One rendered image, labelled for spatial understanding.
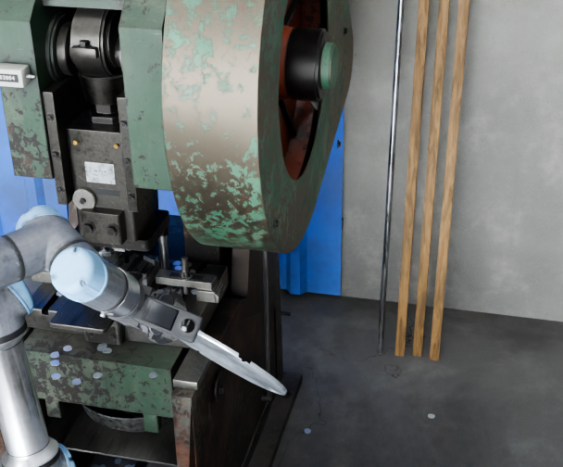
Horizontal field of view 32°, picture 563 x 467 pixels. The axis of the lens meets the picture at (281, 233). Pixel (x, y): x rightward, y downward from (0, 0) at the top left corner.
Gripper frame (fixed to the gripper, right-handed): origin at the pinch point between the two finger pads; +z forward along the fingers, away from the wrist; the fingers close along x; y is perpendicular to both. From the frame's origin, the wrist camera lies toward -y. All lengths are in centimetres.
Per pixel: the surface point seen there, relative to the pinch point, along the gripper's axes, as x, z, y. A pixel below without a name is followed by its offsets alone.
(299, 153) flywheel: -52, 49, 15
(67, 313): 2, 34, 50
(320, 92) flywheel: -59, 24, 3
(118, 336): 3, 49, 44
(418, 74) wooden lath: -106, 113, 18
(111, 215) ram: -22, 32, 47
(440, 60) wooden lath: -111, 112, 12
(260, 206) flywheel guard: -26.8, 7.0, -1.9
